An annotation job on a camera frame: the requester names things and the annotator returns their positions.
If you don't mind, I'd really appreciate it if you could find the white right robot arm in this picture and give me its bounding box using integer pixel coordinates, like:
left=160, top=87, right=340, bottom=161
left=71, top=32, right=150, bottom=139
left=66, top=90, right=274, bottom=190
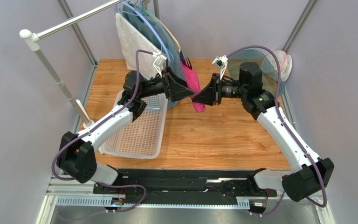
left=192, top=62, right=334, bottom=202

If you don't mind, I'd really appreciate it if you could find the white clothes rack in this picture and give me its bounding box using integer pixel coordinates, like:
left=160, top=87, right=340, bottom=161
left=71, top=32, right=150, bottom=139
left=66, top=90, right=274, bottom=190
left=18, top=0, right=120, bottom=131

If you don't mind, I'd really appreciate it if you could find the white plastic basket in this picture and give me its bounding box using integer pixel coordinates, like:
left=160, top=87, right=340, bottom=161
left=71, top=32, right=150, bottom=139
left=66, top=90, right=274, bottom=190
left=98, top=94, right=167, bottom=159

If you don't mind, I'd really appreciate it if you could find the transparent teal plastic lid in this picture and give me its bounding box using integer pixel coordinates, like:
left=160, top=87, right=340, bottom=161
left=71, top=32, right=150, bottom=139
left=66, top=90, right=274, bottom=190
left=227, top=48, right=278, bottom=95

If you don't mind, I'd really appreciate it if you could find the blue-grey shirt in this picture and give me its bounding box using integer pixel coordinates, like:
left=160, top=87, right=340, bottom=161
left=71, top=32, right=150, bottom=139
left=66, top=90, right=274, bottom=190
left=121, top=2, right=186, bottom=110

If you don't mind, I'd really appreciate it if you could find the wooden clothes hanger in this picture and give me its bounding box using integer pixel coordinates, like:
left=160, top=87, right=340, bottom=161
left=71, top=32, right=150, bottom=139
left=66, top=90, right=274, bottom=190
left=146, top=0, right=181, bottom=57

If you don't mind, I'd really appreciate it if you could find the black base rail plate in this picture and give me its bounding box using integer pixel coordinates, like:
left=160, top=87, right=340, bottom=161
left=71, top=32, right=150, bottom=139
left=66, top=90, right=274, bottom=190
left=93, top=169, right=277, bottom=205

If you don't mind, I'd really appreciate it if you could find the white towel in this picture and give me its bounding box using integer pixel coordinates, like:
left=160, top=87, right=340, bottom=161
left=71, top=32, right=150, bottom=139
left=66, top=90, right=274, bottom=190
left=116, top=13, right=161, bottom=80

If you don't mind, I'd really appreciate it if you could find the white mesh laundry bag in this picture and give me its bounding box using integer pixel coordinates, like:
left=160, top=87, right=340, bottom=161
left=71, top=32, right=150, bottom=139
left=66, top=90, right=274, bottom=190
left=261, top=50, right=293, bottom=82

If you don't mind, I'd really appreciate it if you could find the iridescent fork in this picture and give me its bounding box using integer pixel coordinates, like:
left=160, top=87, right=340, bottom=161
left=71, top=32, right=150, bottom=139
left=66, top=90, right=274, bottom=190
left=185, top=57, right=193, bottom=70

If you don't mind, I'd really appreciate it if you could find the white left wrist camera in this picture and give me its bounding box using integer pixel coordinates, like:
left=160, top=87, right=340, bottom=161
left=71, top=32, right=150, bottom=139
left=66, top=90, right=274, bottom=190
left=152, top=52, right=167, bottom=76

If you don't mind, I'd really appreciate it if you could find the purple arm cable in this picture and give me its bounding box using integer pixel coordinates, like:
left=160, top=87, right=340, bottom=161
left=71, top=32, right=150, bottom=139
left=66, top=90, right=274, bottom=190
left=51, top=49, right=164, bottom=213
left=226, top=45, right=328, bottom=217

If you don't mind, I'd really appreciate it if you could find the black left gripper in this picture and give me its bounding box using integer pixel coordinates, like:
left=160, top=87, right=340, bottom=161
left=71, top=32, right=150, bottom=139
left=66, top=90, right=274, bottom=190
left=138, top=67, right=195, bottom=103

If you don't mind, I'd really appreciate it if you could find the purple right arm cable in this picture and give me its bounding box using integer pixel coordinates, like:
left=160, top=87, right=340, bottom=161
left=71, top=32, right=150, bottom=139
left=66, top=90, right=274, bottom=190
left=226, top=45, right=328, bottom=217

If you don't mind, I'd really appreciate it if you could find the blue clothes hanger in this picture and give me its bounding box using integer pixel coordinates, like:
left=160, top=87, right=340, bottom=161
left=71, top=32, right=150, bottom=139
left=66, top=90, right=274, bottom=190
left=116, top=1, right=175, bottom=62

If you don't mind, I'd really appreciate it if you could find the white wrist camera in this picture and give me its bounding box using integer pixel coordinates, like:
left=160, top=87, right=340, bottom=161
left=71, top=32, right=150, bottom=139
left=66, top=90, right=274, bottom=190
left=152, top=52, right=167, bottom=76
left=212, top=55, right=228, bottom=80

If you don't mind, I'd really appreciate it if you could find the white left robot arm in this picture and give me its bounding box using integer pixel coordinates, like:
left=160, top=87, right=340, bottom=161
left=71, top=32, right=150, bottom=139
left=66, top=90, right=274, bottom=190
left=51, top=67, right=195, bottom=185

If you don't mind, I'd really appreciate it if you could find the iridescent table knife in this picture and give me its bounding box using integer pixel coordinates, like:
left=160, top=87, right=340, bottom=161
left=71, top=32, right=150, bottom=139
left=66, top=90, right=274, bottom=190
left=178, top=50, right=187, bottom=66

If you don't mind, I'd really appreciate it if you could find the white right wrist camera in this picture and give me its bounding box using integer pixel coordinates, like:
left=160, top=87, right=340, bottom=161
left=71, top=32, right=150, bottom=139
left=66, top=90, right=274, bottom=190
left=212, top=55, right=228, bottom=80

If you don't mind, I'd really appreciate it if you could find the magenta paper napkin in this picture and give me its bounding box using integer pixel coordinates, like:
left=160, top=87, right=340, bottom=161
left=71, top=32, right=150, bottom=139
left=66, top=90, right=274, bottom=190
left=180, top=62, right=206, bottom=113

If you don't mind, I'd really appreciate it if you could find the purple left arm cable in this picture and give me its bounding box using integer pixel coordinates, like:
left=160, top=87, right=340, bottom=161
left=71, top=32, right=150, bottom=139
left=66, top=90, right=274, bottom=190
left=51, top=49, right=164, bottom=213

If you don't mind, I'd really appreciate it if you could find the green clothes hanger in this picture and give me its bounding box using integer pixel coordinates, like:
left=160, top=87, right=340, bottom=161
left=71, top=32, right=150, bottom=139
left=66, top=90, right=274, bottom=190
left=129, top=0, right=160, bottom=23

